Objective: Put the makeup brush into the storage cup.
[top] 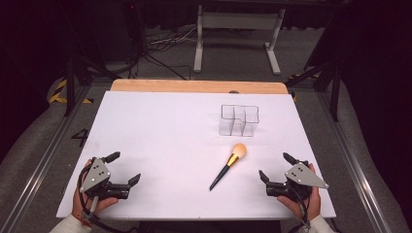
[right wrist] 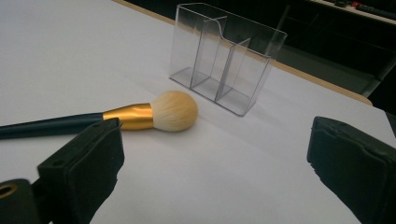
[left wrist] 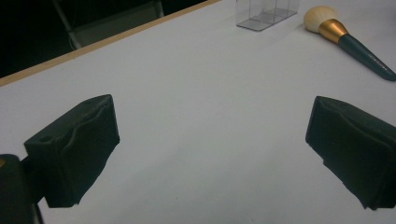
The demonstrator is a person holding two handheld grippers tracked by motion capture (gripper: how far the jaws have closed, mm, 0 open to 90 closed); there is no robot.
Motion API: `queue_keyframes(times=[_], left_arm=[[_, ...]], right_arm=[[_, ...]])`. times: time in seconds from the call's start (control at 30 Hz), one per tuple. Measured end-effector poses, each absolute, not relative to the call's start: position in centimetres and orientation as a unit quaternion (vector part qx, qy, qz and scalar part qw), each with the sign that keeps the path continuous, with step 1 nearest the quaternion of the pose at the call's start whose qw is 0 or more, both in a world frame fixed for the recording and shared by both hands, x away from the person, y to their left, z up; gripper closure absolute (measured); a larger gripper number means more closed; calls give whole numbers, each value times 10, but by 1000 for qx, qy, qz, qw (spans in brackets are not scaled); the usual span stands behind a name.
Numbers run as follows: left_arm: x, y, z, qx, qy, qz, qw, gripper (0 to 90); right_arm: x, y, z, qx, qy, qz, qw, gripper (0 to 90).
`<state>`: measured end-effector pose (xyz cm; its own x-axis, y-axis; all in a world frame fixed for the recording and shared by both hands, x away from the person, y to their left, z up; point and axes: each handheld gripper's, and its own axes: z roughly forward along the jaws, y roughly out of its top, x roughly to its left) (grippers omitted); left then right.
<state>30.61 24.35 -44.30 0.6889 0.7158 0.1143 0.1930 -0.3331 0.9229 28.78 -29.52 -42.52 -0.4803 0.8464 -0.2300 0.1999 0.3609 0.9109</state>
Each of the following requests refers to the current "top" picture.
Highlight black device with red light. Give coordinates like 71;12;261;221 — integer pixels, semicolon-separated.
122;0;148;64

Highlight black tripod stand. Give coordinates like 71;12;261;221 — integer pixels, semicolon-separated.
63;52;122;117
285;59;343;123

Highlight white metal stand frame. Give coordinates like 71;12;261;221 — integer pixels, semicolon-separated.
192;4;287;77

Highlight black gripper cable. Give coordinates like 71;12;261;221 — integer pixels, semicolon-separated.
77;166;139;233
287;186;313;233

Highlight bundle of floor cables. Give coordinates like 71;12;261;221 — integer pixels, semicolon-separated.
129;24;199;81

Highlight makeup brush with black handle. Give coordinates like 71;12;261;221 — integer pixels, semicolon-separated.
208;143;248;192

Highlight person's right hand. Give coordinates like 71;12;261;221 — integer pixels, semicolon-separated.
277;162;323;223

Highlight person's left hand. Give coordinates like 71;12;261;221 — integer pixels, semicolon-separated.
71;158;120;223

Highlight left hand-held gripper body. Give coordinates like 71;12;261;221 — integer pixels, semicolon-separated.
80;156;131;200

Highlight aluminium floor rail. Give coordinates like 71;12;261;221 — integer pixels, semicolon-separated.
0;84;93;233
315;89;394;233

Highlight person's dark lap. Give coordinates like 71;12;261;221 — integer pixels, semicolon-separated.
138;220;284;233

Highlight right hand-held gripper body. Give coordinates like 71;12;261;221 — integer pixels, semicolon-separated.
265;159;330;201

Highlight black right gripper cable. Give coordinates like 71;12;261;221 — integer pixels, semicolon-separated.
287;186;313;233

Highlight yellow black floor tape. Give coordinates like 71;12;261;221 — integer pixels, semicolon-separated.
48;78;95;105

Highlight wooden table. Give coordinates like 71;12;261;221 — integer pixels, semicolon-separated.
110;79;290;95

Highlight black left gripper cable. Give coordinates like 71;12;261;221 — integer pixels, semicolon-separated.
77;166;139;233

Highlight clear acrylic organizer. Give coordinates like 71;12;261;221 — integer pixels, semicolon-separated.
218;103;260;138

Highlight white board table cover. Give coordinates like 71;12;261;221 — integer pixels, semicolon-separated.
55;90;337;222

